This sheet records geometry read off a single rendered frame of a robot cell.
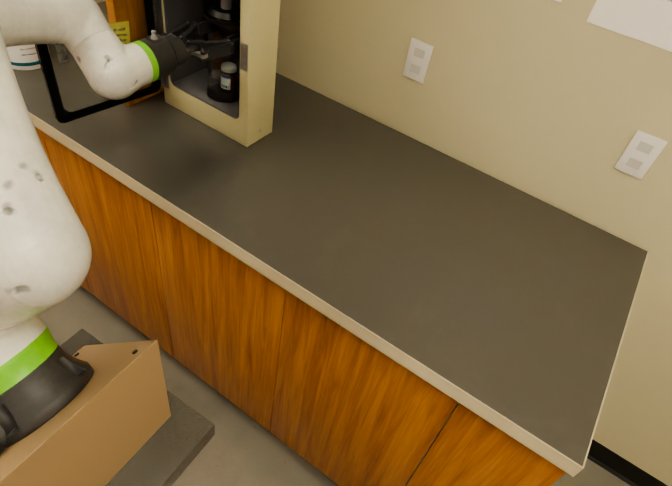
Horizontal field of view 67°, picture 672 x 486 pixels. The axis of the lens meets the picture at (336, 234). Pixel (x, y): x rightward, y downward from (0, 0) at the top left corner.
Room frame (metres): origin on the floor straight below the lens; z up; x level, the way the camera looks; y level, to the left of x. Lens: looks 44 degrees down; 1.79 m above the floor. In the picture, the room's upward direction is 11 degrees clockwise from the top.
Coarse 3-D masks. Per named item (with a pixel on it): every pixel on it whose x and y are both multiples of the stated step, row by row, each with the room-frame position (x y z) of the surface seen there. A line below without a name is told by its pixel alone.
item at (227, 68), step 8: (208, 8) 1.29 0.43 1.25; (208, 16) 1.24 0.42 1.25; (208, 24) 1.26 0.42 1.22; (216, 24) 1.23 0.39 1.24; (208, 32) 1.25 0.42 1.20; (216, 32) 1.24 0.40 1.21; (224, 32) 1.24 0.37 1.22; (232, 32) 1.25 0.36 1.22; (208, 40) 1.25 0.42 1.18; (224, 56) 1.23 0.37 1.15; (232, 56) 1.24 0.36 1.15; (208, 64) 1.25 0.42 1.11; (216, 64) 1.23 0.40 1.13; (224, 64) 1.23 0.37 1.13; (232, 64) 1.24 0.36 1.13; (208, 72) 1.25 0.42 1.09; (216, 72) 1.23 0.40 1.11; (224, 72) 1.23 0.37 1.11; (232, 72) 1.24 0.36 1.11; (208, 80) 1.25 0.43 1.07; (216, 80) 1.23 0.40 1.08; (224, 80) 1.23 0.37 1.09; (232, 80) 1.24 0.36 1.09; (216, 88) 1.23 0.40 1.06; (224, 88) 1.23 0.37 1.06; (232, 88) 1.24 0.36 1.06
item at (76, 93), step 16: (96, 0) 1.16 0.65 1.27; (112, 0) 1.19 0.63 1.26; (128, 0) 1.22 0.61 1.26; (112, 16) 1.18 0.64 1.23; (128, 16) 1.22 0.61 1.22; (144, 16) 1.26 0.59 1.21; (128, 32) 1.21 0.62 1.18; (144, 32) 1.25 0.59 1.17; (48, 48) 1.05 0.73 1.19; (64, 64) 1.07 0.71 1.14; (64, 80) 1.06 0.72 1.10; (80, 80) 1.09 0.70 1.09; (64, 96) 1.05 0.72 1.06; (80, 96) 1.08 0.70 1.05; (96, 96) 1.12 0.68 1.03
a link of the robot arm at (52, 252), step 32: (0, 32) 0.57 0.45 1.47; (0, 64) 0.52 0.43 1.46; (0, 96) 0.48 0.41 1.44; (0, 128) 0.44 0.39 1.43; (32, 128) 0.48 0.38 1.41; (0, 160) 0.41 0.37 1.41; (32, 160) 0.43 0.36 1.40; (0, 192) 0.38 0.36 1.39; (32, 192) 0.39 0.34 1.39; (64, 192) 0.43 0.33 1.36; (0, 224) 0.35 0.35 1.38; (32, 224) 0.36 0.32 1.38; (64, 224) 0.38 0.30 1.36; (0, 256) 0.32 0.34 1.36; (32, 256) 0.33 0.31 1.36; (64, 256) 0.35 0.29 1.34; (0, 288) 0.30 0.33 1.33; (32, 288) 0.31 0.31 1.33; (64, 288) 0.33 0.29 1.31; (0, 320) 0.30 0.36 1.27
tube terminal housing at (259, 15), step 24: (240, 0) 1.17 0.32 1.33; (264, 0) 1.20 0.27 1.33; (240, 24) 1.17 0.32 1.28; (264, 24) 1.20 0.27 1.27; (240, 48) 1.17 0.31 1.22; (264, 48) 1.21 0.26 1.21; (240, 72) 1.17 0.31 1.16; (264, 72) 1.21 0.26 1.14; (168, 96) 1.29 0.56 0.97; (192, 96) 1.25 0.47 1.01; (240, 96) 1.17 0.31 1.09; (264, 96) 1.22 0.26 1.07; (216, 120) 1.21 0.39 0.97; (240, 120) 1.17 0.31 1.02; (264, 120) 1.22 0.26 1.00
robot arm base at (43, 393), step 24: (48, 360) 0.32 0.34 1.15; (72, 360) 0.34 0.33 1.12; (24, 384) 0.28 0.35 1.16; (48, 384) 0.29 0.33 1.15; (72, 384) 0.31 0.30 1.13; (0, 408) 0.26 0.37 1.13; (24, 408) 0.26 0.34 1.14; (48, 408) 0.27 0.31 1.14; (0, 432) 0.23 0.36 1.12; (24, 432) 0.24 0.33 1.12
